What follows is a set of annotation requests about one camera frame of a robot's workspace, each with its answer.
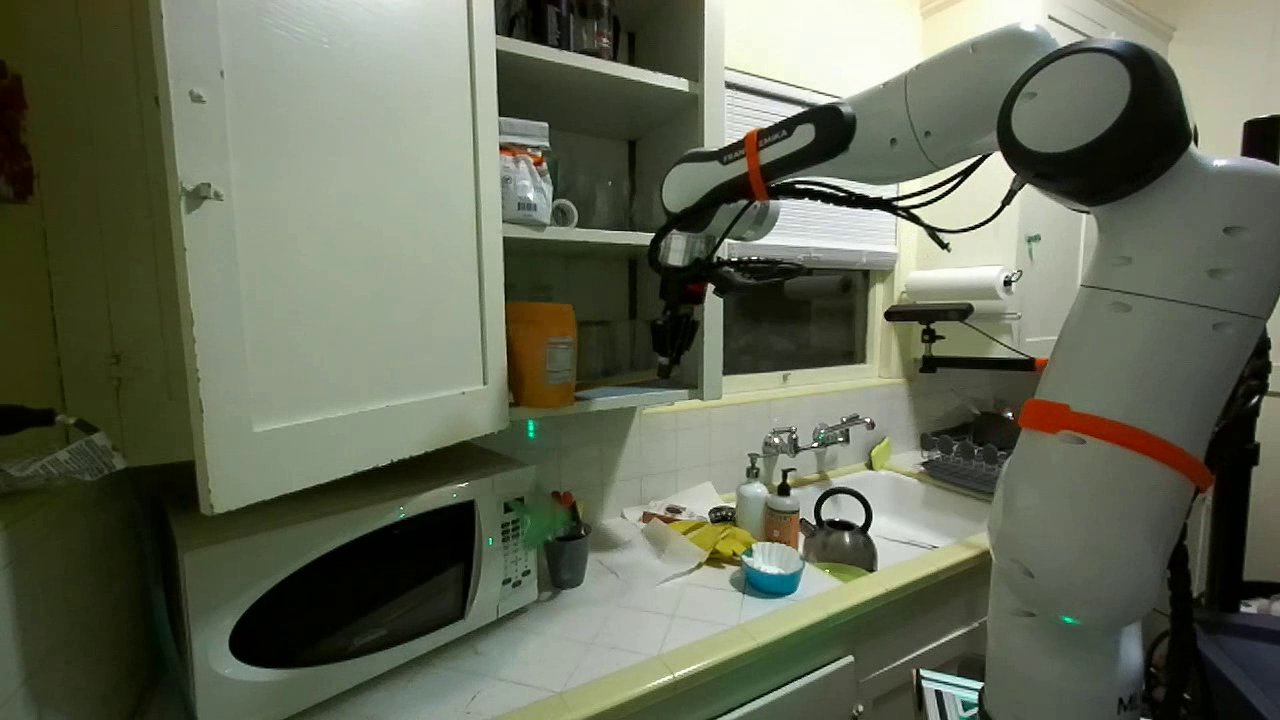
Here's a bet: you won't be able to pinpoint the white fridge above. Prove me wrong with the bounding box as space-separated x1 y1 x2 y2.
0 466 176 720

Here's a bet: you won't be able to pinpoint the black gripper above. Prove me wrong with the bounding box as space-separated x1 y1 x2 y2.
648 290 707 379

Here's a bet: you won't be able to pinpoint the grey mug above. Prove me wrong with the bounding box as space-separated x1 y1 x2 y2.
540 528 594 597

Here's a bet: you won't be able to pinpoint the clear drinking glasses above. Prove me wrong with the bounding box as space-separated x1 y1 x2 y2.
576 312 662 391

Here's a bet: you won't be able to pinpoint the crumpled plastic bag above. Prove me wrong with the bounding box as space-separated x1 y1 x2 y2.
0 403 133 501

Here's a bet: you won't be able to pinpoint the chrome sink faucet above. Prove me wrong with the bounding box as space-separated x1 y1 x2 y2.
755 409 884 491

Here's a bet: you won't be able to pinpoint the white open wall cupboard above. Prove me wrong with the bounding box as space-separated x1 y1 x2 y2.
492 0 733 423

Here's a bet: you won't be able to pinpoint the small green item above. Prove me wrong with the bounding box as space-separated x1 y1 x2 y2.
517 489 580 550

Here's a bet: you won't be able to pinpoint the yellow rubber glove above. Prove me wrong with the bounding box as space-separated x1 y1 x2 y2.
662 514 760 567

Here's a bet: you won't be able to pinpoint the orange snack bag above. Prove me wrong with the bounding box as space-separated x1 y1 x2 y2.
502 295 584 410

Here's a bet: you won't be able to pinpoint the white microwave oven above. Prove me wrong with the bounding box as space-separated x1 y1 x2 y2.
162 450 544 720

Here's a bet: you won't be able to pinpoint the white kitchen sink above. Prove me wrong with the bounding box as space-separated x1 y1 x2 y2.
795 462 996 579

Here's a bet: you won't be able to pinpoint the white paper towel roll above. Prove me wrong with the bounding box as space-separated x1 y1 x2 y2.
900 264 1022 315

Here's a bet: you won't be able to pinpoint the tall white cabinet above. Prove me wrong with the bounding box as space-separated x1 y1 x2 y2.
1011 197 1110 358

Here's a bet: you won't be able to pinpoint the orange strap on lower link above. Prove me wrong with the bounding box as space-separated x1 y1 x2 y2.
1016 394 1219 494

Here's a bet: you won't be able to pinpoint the blue bowl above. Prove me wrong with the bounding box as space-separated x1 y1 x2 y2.
735 535 807 598

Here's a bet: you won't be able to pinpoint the white cupboard door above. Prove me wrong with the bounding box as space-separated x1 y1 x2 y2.
149 0 512 518

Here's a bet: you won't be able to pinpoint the orange strap on forearm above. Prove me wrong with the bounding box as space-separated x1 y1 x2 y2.
735 123 776 208

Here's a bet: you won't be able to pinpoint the white window blind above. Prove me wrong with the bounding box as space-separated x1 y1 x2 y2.
720 76 905 280

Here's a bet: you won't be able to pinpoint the orange pump soap bottle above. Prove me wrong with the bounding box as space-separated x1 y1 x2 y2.
760 462 807 550

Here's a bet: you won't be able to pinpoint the white counter drawers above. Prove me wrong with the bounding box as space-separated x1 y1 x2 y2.
713 567 993 720

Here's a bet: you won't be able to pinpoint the dark jars on shelf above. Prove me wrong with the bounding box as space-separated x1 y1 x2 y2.
497 0 638 65

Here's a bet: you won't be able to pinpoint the steel kettle black handle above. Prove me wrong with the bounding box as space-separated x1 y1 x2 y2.
798 484 884 576

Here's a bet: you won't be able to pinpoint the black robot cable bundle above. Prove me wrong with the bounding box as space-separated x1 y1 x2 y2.
642 149 1030 290

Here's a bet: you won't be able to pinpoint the white pump soap bottle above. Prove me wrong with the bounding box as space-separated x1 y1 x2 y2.
733 446 776 543

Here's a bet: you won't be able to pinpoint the white printed mug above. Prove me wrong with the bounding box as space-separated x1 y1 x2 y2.
497 113 584 235

